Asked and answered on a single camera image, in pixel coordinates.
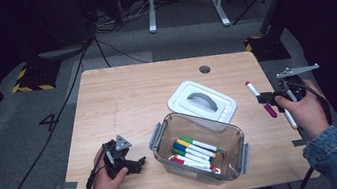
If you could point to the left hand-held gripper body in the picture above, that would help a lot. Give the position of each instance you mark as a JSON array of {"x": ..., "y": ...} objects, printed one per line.
[{"x": 118, "y": 154}]

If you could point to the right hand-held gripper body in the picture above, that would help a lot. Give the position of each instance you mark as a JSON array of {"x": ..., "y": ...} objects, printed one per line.
[{"x": 295, "y": 87}]

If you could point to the purple marker pen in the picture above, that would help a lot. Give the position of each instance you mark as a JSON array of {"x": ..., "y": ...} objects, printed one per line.
[{"x": 271, "y": 111}]

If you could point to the peach marker pen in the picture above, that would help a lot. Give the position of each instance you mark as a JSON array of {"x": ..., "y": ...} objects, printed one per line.
[{"x": 290, "y": 119}]

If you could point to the red marker pen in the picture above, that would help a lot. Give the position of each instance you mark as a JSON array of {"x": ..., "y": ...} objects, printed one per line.
[{"x": 176, "y": 159}]

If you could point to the dark green marker pen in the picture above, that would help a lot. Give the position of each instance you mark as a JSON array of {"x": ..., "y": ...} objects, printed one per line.
[{"x": 177, "y": 152}]

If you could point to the dark blue marker pen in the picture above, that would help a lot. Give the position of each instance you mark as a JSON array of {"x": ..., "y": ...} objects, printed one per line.
[{"x": 177, "y": 147}]

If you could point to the clear plastic storage box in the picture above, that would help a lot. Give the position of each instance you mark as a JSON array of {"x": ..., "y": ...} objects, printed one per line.
[{"x": 227, "y": 139}]

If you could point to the person's right hand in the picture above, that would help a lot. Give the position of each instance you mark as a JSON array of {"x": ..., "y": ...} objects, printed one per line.
[{"x": 311, "y": 113}]

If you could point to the person's left hand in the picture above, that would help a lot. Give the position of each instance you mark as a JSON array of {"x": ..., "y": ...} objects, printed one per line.
[{"x": 104, "y": 188}]

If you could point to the black stand with striped base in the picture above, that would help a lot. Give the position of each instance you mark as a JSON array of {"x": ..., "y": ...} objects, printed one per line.
[
  {"x": 270, "y": 47},
  {"x": 39, "y": 78}
]

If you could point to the grey tape strip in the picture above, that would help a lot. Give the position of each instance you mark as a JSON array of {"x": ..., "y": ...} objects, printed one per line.
[
  {"x": 69, "y": 185},
  {"x": 298, "y": 143}
]

